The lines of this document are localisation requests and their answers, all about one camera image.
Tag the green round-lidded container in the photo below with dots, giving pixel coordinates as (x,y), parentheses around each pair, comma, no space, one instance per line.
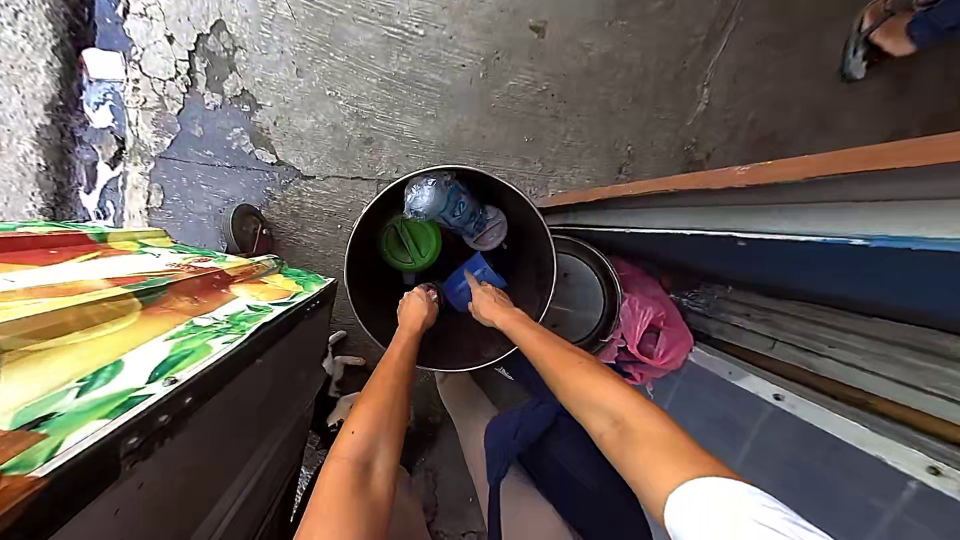
(421,247)

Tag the person's left hand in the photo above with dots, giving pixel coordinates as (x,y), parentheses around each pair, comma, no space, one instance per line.
(415,309)

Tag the blue plastic container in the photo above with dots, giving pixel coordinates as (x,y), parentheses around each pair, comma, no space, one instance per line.
(460,289)

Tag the person's legs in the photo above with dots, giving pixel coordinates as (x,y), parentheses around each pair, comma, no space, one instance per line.
(480,442)

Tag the black and white cat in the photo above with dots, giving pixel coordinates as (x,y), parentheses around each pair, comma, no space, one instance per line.
(338,373)

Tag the wooden stall with orange edge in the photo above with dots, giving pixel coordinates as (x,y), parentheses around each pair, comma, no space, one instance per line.
(810,255)

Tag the round translucent plastic container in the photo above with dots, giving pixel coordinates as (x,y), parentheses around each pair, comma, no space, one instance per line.
(491,233)

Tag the person's right forearm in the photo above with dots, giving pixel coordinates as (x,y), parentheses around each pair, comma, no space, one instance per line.
(607,397)

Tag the round metal pan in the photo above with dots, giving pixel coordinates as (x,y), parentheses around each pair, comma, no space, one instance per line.
(571,292)

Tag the small dark-lidded jar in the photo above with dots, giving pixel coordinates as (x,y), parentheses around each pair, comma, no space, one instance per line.
(437,292)

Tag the person's right index finger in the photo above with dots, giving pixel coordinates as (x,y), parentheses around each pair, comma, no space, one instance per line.
(473,282)

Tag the fruit-print covered cart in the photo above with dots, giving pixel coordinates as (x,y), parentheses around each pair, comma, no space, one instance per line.
(187,375)

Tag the grey panel with metal edge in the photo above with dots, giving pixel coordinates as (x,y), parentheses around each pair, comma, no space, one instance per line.
(795,442)

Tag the person's right thumb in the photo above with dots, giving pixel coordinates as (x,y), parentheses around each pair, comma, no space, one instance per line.
(476,307)

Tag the person's left fingers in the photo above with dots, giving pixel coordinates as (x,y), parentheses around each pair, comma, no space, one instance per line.
(430,292)

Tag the clear plastic wrapped cups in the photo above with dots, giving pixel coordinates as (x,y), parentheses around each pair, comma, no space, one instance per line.
(448,205)

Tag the large deep metal pot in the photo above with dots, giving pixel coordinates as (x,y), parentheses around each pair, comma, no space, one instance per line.
(375,315)

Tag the pink plastic bag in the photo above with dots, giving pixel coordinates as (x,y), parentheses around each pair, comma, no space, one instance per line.
(651,326)

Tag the person's left forearm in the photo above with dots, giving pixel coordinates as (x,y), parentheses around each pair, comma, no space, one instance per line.
(371,442)

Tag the person's right hand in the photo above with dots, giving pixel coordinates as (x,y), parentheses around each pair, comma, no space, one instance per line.
(492,305)

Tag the round rusty metal can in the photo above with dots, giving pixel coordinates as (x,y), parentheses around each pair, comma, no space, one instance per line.
(243,228)

